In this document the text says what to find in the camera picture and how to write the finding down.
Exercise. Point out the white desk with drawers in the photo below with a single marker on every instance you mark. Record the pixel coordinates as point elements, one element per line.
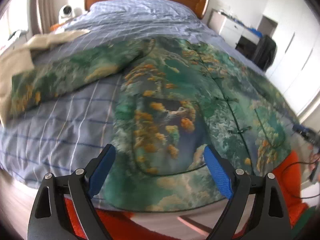
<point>230,30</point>

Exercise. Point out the white round fan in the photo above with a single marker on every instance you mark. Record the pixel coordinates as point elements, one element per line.
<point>65,14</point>

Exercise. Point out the cream fleece garment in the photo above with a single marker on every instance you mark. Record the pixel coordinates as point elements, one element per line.
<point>19,60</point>

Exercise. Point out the dark jacket on chair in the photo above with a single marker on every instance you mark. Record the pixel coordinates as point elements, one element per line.
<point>265,53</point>

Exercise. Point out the beige curtain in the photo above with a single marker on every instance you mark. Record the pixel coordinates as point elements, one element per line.
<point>41,16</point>

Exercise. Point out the wooden nightstand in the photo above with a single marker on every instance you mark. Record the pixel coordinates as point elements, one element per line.
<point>55,26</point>

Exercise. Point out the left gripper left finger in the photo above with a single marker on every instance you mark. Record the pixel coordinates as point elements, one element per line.
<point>49,218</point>

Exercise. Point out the blue checked duvet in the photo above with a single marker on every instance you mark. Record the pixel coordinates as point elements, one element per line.
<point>63,134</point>

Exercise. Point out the green patterned silk jacket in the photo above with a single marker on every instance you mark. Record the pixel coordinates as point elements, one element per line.
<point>176,98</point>

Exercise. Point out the white wardrobe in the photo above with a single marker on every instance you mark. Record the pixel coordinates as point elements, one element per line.
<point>295,37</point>

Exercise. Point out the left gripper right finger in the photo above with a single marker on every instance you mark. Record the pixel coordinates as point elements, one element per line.
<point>269,218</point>

